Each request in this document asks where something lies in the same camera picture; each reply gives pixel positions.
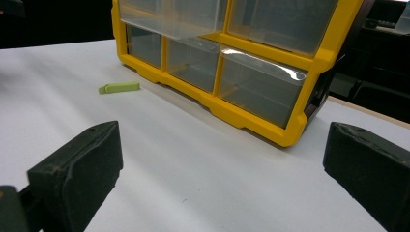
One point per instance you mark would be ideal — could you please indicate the large clear plastic drawer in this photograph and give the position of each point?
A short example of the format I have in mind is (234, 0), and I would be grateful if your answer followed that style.
(170, 16)
(280, 22)

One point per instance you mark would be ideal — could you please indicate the small green block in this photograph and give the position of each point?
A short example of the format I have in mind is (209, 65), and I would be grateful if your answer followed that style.
(122, 87)

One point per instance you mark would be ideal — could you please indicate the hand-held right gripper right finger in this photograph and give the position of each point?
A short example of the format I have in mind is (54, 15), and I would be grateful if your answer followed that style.
(370, 167)

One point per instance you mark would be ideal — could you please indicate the yellow drawer cabinet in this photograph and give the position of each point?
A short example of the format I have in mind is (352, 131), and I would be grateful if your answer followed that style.
(325, 42)

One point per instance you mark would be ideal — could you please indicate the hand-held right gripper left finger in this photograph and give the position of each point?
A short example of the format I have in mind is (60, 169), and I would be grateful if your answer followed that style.
(77, 174)

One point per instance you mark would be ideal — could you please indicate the small clear plastic drawer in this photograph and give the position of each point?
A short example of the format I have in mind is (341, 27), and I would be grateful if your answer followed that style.
(257, 90)
(191, 63)

